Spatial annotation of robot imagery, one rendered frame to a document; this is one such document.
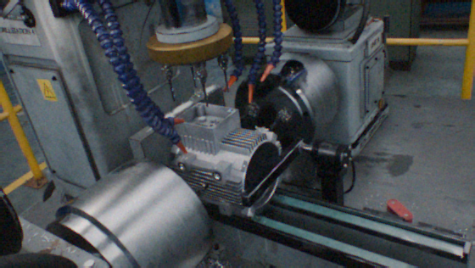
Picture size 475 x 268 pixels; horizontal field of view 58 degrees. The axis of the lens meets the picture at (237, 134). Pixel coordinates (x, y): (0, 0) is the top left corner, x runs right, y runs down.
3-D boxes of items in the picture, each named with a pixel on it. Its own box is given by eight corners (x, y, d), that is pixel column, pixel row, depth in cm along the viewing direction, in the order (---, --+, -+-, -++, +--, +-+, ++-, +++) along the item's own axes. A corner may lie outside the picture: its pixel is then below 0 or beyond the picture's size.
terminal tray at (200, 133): (176, 147, 102) (170, 120, 98) (204, 127, 109) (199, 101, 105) (217, 158, 95) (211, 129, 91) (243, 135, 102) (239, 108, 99)
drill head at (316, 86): (223, 162, 123) (208, 81, 111) (292, 102, 151) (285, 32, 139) (302, 182, 109) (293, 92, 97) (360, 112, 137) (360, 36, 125)
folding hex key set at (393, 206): (415, 222, 107) (416, 216, 106) (404, 226, 106) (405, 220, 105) (394, 203, 114) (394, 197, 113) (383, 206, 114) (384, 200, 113)
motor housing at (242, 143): (179, 209, 106) (161, 142, 97) (224, 168, 119) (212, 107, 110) (246, 232, 95) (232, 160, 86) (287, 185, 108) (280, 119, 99)
